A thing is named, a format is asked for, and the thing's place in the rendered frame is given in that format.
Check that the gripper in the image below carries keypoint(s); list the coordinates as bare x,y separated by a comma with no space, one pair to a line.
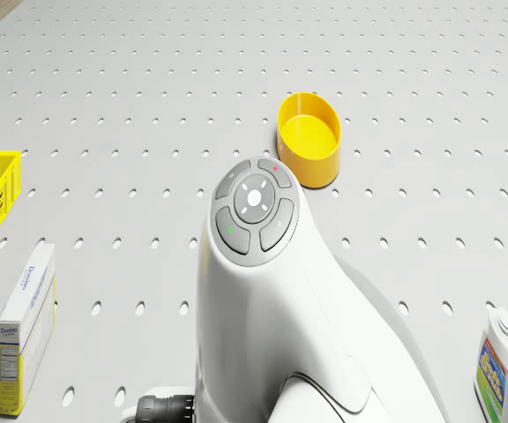
166,406

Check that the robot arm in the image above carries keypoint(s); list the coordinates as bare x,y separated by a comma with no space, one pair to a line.
280,308

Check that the white and yellow box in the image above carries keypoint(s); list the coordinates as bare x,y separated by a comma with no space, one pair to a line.
33,308

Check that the yellow bowl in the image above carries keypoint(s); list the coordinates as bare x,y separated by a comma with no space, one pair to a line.
309,145

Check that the small white bottle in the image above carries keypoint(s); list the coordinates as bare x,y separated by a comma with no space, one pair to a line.
498,365

